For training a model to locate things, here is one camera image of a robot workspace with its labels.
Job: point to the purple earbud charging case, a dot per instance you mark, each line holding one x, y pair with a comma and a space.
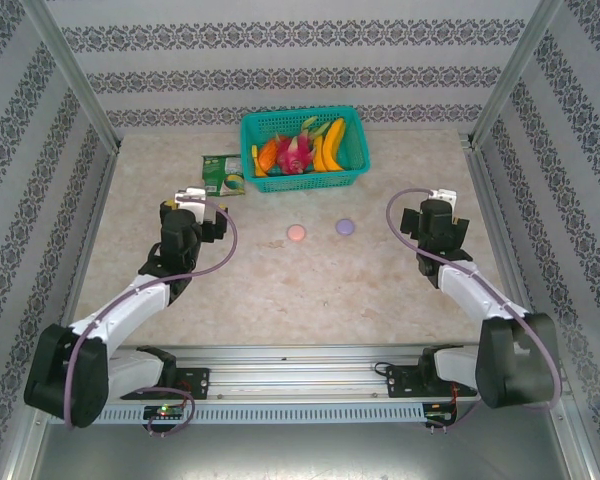
344, 226

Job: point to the pink earbud charging case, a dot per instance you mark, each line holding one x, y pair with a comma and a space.
296, 233

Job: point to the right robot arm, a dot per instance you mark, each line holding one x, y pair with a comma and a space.
515, 370

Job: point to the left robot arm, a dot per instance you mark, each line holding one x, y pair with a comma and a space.
60, 370

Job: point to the green snack bag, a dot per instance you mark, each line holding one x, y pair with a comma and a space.
215, 175

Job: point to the small yellow toy banana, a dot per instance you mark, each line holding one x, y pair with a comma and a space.
255, 162

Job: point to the orange toy fruit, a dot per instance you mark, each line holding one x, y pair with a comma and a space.
267, 156

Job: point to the teal plastic basket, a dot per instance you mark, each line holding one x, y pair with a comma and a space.
305, 182

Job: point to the pink toy dragon fruit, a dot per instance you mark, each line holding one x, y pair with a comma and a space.
292, 157

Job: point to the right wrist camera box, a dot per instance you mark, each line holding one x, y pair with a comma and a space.
447, 196

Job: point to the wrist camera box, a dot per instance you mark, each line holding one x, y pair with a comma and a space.
447, 196
195, 191

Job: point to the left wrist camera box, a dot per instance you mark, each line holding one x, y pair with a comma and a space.
195, 191

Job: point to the aluminium side rail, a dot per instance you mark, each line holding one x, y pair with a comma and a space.
87, 240
490, 210

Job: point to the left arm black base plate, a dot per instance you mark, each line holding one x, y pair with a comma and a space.
200, 382

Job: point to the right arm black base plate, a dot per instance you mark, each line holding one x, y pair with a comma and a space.
397, 382

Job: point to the aluminium frame post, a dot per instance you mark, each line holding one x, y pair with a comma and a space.
515, 75
70, 75

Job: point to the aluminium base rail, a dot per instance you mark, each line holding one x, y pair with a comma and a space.
300, 372

